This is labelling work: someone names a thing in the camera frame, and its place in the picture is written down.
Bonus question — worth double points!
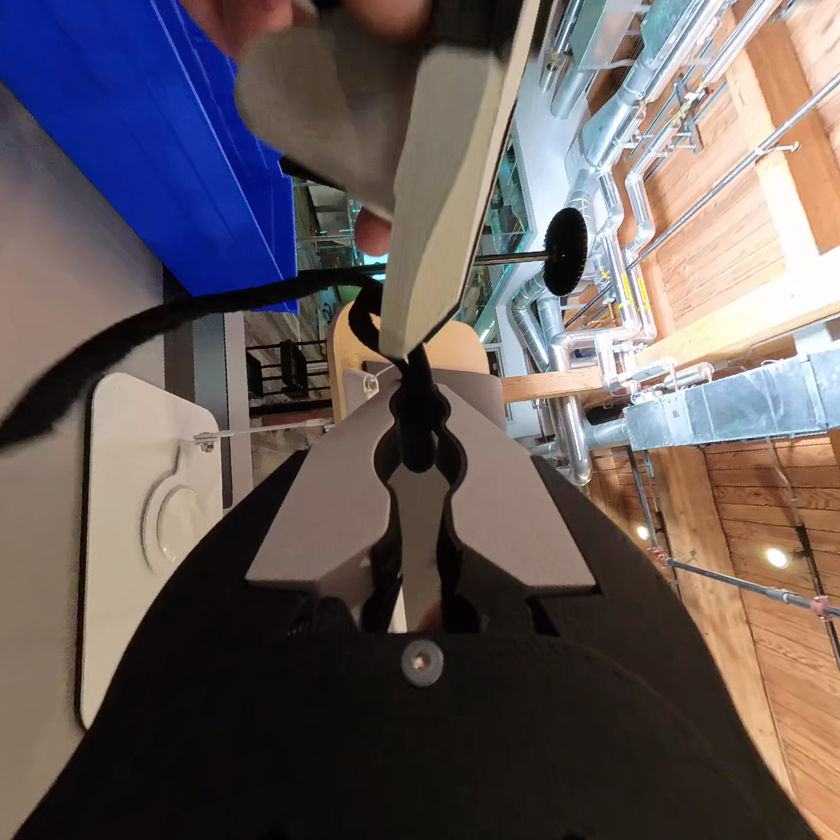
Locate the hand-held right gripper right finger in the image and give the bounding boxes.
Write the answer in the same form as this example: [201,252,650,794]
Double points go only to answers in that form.
[435,384,598,632]

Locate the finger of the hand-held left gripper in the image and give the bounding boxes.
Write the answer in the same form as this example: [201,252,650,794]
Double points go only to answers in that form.
[379,0,543,361]

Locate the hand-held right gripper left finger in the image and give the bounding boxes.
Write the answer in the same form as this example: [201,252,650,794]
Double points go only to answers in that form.
[246,382,404,631]

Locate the blue plastic bin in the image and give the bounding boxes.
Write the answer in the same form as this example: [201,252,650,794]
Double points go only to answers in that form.
[0,0,301,316]

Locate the black fabric strap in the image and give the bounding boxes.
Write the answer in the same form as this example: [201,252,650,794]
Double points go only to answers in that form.
[0,268,455,476]

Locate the person's left hand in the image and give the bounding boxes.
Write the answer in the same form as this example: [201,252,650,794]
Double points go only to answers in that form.
[180,0,435,258]

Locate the black light stand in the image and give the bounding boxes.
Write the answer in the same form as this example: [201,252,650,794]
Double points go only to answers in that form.
[472,208,590,298]

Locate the black-faced wooden board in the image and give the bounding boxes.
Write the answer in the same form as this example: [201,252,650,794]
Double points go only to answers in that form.
[325,302,509,435]

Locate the silver insulated pipes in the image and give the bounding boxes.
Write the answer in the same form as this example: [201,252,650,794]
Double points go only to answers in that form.
[543,0,737,488]

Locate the curved round metal duct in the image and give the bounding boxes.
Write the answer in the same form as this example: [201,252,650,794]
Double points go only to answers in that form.
[511,272,567,373]

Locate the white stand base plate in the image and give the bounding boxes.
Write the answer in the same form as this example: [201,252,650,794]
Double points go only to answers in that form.
[77,372,225,731]

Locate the rectangular metal duct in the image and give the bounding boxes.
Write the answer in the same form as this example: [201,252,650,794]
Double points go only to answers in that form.
[584,348,840,455]

